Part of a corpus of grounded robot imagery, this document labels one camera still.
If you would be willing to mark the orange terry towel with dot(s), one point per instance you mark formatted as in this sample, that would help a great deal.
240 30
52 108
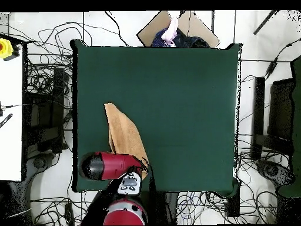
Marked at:
124 136

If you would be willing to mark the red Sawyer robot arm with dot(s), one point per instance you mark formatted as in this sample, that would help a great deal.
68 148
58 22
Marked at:
112 166

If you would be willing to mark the dark green table cloth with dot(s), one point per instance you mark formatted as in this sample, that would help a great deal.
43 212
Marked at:
188 106

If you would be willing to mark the navy blue garment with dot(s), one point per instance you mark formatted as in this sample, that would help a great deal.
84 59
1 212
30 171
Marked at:
190 41

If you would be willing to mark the brown cardboard box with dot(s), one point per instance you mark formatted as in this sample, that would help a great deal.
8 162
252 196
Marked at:
150 30

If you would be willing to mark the pink garment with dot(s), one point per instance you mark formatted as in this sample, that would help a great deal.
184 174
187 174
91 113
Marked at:
170 30

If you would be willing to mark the black equipment rack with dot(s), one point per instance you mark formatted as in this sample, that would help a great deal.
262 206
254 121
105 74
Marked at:
47 113

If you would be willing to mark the black power strip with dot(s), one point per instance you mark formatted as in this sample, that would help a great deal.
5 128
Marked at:
69 213

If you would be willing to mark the white desk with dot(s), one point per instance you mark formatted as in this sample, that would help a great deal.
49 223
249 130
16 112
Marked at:
10 141

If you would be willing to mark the dark green draped cloth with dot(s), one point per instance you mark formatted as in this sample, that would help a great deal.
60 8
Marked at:
296 141

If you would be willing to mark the black rod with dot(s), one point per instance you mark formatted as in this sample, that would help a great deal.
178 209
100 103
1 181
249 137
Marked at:
264 22

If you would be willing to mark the yellow emergency stop button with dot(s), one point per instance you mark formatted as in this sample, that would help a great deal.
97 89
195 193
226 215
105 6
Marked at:
5 48

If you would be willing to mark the grey round pedestal foot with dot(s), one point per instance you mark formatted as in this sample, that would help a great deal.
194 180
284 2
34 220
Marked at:
272 170
40 163

